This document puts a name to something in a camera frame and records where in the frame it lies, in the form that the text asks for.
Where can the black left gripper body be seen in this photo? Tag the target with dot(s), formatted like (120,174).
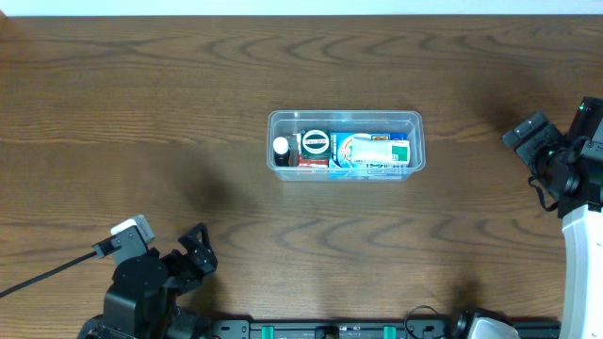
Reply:
(180,269)

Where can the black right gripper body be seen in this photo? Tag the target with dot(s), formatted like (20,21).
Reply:
(537,144)

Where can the dark bottle white cap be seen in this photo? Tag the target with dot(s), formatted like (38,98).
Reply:
(281,152)

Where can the red Panadol box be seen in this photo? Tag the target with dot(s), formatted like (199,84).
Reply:
(310,162)

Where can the green Zam-Buk box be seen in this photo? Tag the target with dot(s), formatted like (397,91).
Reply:
(315,144)

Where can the blue Koolfever box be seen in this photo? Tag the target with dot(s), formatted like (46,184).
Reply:
(341,161)

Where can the white green Panadol box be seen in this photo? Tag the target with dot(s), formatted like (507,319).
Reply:
(388,152)

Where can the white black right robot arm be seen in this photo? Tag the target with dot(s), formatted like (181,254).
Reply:
(581,219)

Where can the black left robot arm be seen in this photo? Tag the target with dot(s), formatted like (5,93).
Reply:
(141,301)

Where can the clear plastic container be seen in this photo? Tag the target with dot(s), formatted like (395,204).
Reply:
(286,123)

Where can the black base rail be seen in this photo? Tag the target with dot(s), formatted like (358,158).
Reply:
(420,328)

